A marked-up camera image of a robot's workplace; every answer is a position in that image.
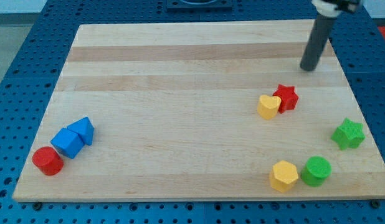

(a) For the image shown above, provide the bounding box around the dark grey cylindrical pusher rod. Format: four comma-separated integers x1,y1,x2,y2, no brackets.
300,13,336,71

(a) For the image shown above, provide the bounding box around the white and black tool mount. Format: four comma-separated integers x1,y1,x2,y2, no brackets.
311,0,363,17

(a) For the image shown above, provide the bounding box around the red star block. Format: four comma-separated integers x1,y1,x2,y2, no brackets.
273,84,299,113

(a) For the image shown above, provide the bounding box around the green star block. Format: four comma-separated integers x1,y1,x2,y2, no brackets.
331,118,366,150

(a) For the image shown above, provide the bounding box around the yellow heart block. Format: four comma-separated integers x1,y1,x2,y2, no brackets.
257,95,282,120

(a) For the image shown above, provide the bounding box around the green cylinder block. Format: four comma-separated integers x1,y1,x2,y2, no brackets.
301,156,332,187

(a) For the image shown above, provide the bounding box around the wooden board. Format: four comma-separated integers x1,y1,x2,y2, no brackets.
12,20,385,202

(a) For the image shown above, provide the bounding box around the yellow hexagon block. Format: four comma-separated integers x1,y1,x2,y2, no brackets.
269,161,299,193

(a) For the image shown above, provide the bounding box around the blue triangular prism block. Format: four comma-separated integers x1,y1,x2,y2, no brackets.
67,117,94,146

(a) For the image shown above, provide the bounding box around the blue cube block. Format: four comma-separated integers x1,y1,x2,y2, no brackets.
50,128,84,159

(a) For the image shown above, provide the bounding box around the red cylinder block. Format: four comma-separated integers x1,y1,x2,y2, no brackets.
32,146,64,175

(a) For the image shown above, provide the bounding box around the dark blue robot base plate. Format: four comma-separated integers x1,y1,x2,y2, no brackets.
165,0,233,11

